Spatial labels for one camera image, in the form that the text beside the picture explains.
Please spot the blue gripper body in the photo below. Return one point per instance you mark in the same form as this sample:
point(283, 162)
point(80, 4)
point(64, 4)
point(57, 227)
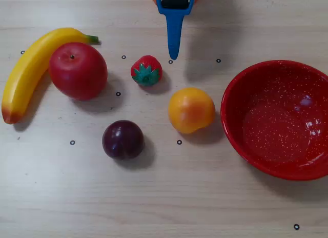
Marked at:
point(175, 11)

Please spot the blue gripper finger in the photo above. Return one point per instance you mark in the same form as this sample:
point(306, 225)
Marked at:
point(174, 35)

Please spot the dark purple plastic plum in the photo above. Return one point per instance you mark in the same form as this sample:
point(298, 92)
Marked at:
point(123, 140)

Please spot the red speckled bowl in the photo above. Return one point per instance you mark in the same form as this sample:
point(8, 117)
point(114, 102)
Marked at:
point(276, 135)

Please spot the red plastic strawberry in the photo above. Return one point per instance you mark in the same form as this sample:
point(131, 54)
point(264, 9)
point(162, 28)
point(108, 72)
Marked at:
point(146, 68)

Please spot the orange plastic peach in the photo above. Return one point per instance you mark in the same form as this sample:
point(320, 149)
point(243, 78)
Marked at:
point(191, 109)

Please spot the red plastic apple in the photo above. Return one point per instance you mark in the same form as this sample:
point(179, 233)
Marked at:
point(78, 71)

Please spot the yellow plastic banana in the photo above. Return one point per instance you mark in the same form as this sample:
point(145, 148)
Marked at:
point(23, 76)

